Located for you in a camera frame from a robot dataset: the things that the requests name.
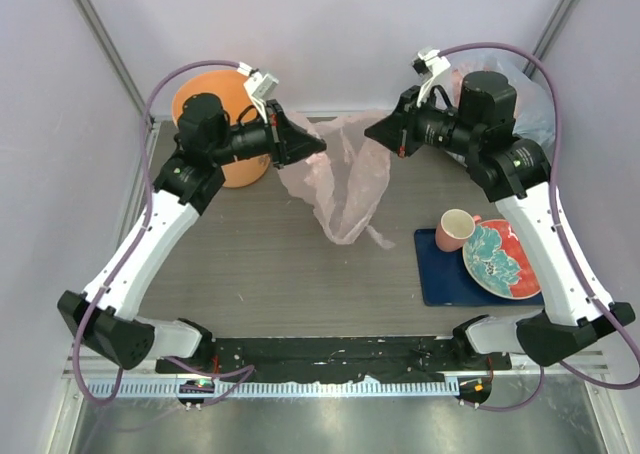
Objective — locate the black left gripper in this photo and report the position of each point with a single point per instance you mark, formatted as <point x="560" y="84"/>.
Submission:
<point x="286" y="142"/>

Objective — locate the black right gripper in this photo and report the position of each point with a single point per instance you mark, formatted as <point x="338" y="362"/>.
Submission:
<point x="398" y="131"/>

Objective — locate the pink translucent trash bag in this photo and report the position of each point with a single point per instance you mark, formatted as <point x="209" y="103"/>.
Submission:
<point x="345" y="183"/>

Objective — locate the orange plastic trash bin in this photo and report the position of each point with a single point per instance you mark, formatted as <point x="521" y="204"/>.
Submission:
<point x="228" y="86"/>

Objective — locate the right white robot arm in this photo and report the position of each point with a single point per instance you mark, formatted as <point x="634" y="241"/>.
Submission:
<point x="514" y="174"/>

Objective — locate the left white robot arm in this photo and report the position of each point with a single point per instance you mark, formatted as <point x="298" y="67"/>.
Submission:
<point x="104" y="315"/>

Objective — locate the blue bag of pink bags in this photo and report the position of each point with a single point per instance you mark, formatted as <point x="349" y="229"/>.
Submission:
<point x="534" y="112"/>

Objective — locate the pink ceramic mug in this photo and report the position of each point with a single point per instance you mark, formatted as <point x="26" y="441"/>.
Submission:
<point x="455" y="228"/>

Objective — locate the dark blue tray mat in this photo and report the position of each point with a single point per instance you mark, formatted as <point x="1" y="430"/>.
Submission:
<point x="445" y="281"/>

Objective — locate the floral ceramic plate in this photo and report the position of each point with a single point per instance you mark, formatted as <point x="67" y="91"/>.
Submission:
<point x="495" y="259"/>

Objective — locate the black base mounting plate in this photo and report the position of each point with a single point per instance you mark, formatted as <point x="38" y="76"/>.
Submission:
<point x="338" y="360"/>

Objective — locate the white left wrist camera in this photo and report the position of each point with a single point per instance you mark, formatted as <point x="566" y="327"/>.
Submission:
<point x="258" y="86"/>

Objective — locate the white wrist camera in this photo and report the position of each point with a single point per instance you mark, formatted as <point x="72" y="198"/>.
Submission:
<point x="258" y="86"/>
<point x="430" y="66"/>

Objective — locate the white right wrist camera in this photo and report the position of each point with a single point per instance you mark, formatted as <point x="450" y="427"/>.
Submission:
<point x="430" y="66"/>

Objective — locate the perforated aluminium rail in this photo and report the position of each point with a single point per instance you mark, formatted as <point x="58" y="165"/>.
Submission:
<point x="184" y="388"/>

